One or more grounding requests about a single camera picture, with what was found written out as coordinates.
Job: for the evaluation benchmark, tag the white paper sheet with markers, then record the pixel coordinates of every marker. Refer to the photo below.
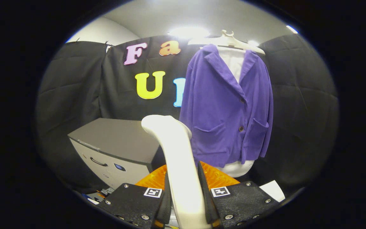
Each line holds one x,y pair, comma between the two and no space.
273,190

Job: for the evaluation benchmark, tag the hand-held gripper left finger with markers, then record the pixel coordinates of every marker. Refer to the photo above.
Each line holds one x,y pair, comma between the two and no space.
166,206

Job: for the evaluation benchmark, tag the white clothes hanger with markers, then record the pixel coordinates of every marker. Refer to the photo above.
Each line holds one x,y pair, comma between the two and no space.
230,39

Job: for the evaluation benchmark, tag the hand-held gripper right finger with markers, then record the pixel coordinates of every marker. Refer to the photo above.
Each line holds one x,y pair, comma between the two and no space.
206,200

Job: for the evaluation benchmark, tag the rectangular ceiling light panel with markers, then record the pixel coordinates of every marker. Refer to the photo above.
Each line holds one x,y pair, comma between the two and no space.
292,29

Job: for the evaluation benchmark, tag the grey cabinet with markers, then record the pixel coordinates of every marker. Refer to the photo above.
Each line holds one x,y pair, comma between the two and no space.
119,136

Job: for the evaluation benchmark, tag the white garment steamer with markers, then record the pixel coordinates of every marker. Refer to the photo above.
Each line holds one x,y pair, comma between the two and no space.
179,165

